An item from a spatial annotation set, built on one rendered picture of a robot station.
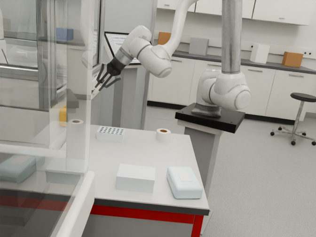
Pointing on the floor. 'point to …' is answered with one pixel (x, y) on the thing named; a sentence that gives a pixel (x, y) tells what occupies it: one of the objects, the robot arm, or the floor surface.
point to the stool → (297, 118)
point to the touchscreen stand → (124, 99)
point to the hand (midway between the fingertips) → (97, 89)
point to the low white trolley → (100, 205)
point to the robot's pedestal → (203, 154)
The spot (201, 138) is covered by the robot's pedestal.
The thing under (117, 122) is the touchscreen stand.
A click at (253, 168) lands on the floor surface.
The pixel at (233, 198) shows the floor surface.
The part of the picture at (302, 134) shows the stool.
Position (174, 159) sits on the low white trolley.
